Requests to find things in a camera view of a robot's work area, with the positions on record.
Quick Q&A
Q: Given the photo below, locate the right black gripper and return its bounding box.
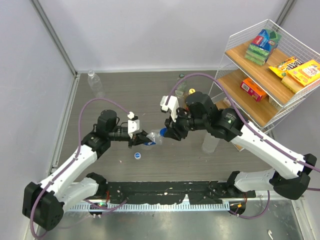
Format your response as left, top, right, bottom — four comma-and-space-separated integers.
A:
163, 107, 208, 141

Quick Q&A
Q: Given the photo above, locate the blue label water bottle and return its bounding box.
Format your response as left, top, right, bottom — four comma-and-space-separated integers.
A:
141, 129, 165, 150

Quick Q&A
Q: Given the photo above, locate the blue white bottle cap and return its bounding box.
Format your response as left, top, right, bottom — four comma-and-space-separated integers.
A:
134, 152, 141, 160

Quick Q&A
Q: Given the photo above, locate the yellow bottle cap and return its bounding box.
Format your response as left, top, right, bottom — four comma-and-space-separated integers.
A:
188, 88, 196, 94

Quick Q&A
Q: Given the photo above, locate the clear plastic bottle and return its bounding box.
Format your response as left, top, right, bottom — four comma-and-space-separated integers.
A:
87, 70, 105, 98

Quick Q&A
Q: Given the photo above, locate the dark blue bottle cap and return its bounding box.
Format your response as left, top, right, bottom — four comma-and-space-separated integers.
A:
159, 127, 167, 137

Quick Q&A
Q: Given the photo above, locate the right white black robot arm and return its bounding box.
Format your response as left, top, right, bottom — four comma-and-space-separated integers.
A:
160, 91, 317, 200

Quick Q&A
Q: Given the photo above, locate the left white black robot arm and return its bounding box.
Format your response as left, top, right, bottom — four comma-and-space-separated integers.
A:
22, 110, 151, 231

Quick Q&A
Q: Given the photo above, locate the clear bottle blue cap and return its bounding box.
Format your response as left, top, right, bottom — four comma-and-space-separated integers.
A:
201, 133, 220, 154

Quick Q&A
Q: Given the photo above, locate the green cap glass bottle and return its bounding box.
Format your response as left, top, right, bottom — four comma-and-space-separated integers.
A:
174, 73, 187, 98

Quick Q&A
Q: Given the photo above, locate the orange red box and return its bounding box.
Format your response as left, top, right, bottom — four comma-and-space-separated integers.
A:
240, 77, 267, 102

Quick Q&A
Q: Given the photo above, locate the yellow candy bag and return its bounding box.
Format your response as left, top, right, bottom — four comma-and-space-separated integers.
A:
268, 56, 304, 79

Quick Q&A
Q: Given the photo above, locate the green sponge pack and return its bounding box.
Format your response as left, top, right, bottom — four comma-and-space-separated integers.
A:
244, 29, 282, 66

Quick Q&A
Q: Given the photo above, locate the yellow sponge pack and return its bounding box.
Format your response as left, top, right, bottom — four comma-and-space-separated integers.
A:
281, 59, 320, 94

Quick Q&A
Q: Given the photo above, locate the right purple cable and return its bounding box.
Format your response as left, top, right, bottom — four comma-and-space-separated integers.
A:
166, 73, 320, 192

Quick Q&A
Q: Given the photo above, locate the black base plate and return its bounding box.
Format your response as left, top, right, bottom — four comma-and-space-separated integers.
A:
86, 180, 256, 205

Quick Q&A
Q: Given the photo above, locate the white slotted cable duct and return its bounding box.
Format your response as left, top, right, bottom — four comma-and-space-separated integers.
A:
67, 200, 230, 213

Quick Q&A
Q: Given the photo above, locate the white wire shelf rack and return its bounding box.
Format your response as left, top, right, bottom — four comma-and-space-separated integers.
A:
208, 19, 320, 152

